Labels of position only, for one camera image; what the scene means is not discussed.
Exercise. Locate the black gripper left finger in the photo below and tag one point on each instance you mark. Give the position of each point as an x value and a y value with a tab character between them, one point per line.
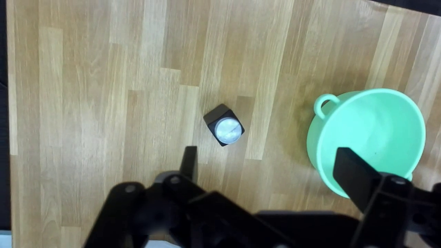
189	164

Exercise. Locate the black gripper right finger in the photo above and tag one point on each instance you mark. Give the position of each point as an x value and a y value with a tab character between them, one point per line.
356	177

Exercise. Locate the green plastic bowl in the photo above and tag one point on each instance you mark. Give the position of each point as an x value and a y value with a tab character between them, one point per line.
385	127

